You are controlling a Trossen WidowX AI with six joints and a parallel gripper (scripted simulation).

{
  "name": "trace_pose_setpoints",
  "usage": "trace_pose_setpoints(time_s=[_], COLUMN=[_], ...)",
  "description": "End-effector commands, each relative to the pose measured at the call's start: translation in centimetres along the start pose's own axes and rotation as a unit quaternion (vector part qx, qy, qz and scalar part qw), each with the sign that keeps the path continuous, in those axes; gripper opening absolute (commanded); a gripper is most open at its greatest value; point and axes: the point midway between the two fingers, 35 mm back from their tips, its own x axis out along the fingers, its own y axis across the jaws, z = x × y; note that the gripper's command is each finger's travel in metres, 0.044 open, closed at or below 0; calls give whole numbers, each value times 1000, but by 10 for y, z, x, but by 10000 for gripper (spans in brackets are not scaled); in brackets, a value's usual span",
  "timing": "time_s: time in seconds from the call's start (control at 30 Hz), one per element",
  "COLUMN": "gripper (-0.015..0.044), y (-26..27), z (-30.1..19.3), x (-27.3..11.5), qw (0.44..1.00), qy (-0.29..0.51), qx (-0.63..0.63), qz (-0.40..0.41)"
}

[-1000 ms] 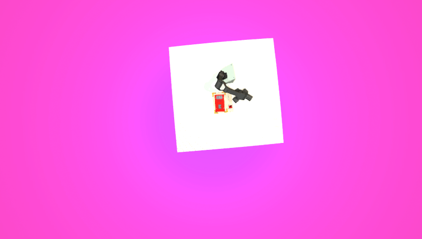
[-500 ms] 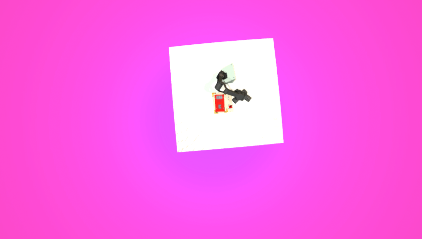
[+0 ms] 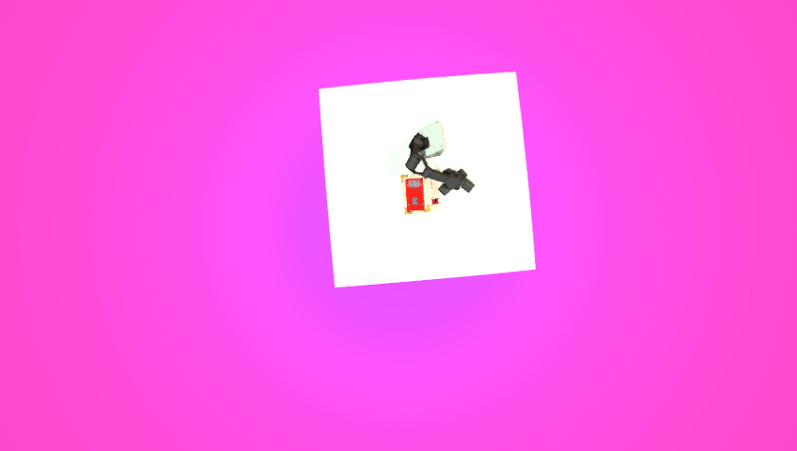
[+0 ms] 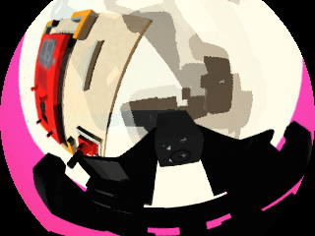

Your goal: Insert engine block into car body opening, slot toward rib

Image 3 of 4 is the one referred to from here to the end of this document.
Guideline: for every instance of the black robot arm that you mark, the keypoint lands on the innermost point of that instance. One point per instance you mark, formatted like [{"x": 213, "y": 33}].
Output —
[{"x": 454, "y": 179}]

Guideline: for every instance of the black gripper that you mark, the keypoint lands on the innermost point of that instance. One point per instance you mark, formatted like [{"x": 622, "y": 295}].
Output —
[{"x": 444, "y": 189}]

